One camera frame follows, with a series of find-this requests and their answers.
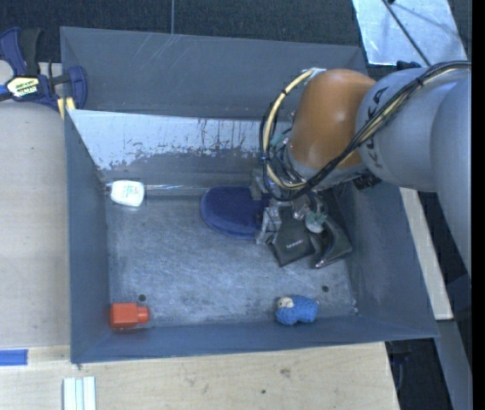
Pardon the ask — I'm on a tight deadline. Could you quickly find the small white bottle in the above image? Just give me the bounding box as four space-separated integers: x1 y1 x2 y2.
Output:
107 179 146 208

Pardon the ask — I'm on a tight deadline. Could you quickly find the blue knitted toy animal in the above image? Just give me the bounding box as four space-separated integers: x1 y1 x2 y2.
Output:
274 295 319 327

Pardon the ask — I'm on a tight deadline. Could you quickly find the grey metal bin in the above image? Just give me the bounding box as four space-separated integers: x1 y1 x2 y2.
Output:
59 26 441 365

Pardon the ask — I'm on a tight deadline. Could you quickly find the orange-red plastic block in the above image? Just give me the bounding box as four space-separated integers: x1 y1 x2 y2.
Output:
109 302 151 331

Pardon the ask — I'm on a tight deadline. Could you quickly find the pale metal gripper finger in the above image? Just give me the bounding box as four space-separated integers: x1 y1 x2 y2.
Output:
260 207 279 230
254 226 278 247

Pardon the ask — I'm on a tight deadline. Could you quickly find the dark blue slipper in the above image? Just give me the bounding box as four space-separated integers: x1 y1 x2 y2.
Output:
200 184 270 241

